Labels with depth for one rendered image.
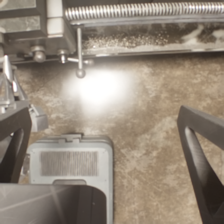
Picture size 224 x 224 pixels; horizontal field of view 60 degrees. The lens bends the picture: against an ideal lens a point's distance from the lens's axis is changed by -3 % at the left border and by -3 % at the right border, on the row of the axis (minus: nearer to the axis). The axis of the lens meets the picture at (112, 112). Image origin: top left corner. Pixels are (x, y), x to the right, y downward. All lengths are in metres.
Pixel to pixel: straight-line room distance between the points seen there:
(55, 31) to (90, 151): 0.76
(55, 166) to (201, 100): 1.11
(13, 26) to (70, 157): 0.84
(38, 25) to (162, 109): 1.10
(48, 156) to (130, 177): 0.64
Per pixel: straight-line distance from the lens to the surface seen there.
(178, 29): 1.14
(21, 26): 0.63
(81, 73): 0.76
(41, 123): 0.51
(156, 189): 1.64
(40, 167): 1.31
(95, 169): 1.25
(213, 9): 0.85
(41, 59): 0.68
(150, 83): 1.47
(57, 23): 0.68
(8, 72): 0.58
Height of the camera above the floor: 1.43
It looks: 85 degrees down
